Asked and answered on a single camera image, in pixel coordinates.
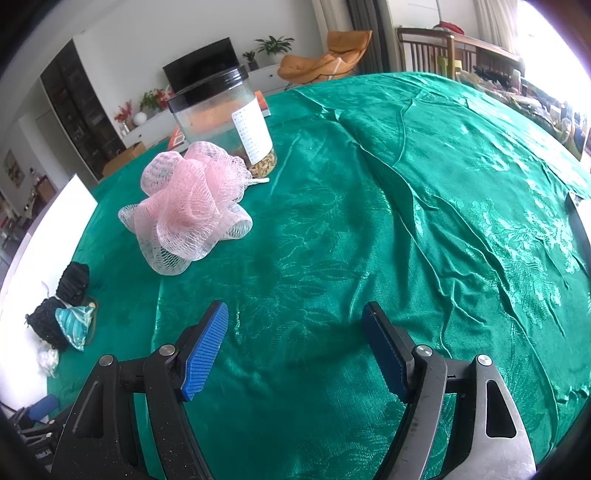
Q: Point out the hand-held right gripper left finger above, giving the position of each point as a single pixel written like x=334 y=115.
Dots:
x=205 y=350

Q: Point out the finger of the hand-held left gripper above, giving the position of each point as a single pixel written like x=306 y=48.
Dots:
x=41 y=408

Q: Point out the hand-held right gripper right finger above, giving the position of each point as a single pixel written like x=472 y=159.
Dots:
x=383 y=350

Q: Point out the pink mesh bath loofah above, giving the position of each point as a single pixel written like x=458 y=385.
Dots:
x=184 y=207

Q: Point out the clear crinkled wrapper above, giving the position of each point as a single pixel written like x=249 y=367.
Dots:
x=48 y=362

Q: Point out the black lace scrunchie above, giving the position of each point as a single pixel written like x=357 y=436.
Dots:
x=46 y=323

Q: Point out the teal striped scrunchie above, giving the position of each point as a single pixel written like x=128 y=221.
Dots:
x=76 y=325

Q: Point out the green satin tablecloth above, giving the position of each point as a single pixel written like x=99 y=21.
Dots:
x=369 y=230

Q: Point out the black ribbed scrunchie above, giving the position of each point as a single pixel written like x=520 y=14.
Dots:
x=73 y=282

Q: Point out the white board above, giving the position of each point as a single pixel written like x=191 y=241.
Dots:
x=46 y=240

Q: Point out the cardboard box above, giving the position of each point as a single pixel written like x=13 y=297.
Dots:
x=124 y=159

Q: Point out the clear jar with black lid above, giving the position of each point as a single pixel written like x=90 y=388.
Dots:
x=217 y=120

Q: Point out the dark flat object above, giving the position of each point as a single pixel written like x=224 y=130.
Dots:
x=579 y=217

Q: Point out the white round vase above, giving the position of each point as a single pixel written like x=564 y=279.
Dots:
x=140 y=119

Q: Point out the red flower plant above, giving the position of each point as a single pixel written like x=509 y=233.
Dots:
x=123 y=113

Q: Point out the orange book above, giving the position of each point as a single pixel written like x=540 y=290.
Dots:
x=263 y=104

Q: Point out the green potted plant with red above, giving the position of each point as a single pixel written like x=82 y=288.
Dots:
x=151 y=99

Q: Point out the dark glass cabinet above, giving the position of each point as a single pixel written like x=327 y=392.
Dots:
x=78 y=106

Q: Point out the black television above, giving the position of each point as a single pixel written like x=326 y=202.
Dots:
x=203 y=64

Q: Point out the orange lounge chair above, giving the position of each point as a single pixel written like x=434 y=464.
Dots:
x=323 y=62

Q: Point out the small green potted plant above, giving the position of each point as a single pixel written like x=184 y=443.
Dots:
x=250 y=59

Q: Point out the wooden chair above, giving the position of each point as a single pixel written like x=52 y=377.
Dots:
x=457 y=50

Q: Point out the large leafy potted plant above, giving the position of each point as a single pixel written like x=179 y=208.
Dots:
x=274 y=47

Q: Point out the wall picture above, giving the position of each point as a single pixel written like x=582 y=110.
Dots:
x=14 y=167

